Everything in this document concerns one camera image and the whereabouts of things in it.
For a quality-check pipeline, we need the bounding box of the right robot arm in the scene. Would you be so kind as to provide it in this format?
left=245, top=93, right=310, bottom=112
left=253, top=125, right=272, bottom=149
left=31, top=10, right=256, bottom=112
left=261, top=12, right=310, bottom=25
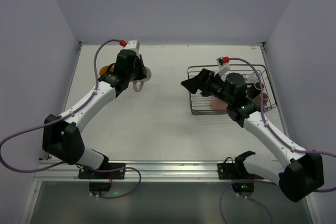
left=181, top=69, right=324, bottom=202

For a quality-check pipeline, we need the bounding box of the dark brown mug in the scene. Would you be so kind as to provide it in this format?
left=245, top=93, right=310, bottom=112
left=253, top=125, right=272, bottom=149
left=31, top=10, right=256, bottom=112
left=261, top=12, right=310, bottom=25
left=247, top=82, right=264, bottom=99

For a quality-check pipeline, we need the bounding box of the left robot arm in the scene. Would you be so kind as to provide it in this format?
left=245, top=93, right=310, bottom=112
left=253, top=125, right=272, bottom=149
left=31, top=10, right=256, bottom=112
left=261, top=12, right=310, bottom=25
left=42, top=49, right=150, bottom=169

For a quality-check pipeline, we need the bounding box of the clear glass cup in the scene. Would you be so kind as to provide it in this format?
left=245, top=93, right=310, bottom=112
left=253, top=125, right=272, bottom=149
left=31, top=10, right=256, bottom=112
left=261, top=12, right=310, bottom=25
left=245, top=71, right=261, bottom=84

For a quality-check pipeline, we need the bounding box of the pink plastic cup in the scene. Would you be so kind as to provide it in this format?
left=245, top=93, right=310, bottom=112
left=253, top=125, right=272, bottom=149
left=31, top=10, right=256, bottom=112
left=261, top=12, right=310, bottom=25
left=211, top=97, right=228, bottom=110

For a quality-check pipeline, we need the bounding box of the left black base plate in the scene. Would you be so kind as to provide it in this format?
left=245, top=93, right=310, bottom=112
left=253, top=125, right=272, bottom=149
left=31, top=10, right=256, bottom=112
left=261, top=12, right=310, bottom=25
left=78, top=163, right=125, bottom=180

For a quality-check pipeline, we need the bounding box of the left controller box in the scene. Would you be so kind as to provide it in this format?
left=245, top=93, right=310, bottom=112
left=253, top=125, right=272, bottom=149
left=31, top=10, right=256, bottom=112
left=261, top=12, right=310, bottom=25
left=89, top=182, right=112, bottom=195

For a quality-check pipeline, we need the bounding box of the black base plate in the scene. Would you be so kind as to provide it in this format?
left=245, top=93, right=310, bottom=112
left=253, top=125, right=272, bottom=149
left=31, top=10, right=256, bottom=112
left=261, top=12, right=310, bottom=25
left=217, top=163, right=250, bottom=180
left=78, top=163, right=125, bottom=180

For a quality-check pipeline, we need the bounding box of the wire dish rack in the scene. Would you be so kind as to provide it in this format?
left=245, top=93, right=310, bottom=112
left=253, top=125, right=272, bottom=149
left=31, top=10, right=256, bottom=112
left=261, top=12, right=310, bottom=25
left=187, top=63, right=278, bottom=116

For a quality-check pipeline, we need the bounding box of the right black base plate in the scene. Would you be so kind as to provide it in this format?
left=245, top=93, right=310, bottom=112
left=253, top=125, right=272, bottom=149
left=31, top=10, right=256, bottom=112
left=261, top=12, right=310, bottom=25
left=217, top=163, right=250, bottom=180

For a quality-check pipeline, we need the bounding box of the aluminium mounting rail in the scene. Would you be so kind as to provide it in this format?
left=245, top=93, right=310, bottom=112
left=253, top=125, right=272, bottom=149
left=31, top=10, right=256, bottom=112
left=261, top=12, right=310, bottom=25
left=33, top=159, right=289, bottom=182

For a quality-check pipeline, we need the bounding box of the white floral mug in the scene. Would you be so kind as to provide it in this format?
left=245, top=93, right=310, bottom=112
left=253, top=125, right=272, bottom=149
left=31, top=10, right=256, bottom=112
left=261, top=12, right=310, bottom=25
left=99, top=64, right=114, bottom=76

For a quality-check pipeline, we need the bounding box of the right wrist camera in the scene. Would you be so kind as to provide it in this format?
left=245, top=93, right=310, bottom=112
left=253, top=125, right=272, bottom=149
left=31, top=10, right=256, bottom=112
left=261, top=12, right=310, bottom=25
left=216, top=56, right=230, bottom=77

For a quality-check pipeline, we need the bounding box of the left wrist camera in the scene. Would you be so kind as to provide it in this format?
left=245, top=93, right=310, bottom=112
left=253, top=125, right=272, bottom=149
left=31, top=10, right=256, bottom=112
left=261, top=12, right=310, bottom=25
left=124, top=40, right=140, bottom=54

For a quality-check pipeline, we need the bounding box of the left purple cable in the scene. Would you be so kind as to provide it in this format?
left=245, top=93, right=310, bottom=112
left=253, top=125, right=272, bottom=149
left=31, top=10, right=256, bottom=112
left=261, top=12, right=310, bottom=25
left=0, top=39, right=141, bottom=199

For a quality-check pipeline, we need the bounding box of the tan patterned mug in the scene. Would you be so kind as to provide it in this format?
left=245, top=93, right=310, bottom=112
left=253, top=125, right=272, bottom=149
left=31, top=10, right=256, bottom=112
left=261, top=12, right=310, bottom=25
left=253, top=93, right=269, bottom=106

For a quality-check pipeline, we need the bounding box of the controller box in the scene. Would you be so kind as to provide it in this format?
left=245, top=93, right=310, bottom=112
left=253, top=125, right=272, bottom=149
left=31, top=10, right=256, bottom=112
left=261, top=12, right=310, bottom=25
left=89, top=182, right=112, bottom=195
left=232, top=183, right=255, bottom=198

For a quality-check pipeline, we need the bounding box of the beige patterned mug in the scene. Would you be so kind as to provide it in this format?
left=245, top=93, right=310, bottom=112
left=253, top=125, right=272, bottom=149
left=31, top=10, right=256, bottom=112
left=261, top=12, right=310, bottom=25
left=132, top=67, right=152, bottom=92

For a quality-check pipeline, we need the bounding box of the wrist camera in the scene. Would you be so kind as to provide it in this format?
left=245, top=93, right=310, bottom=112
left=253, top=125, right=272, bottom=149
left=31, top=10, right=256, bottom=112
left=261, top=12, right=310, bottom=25
left=124, top=40, right=140, bottom=54
left=216, top=56, right=230, bottom=77

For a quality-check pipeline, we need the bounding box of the right controller box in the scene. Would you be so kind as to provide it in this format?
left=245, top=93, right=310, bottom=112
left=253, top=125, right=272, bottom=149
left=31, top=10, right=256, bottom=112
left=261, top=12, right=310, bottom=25
left=232, top=183, right=255, bottom=198

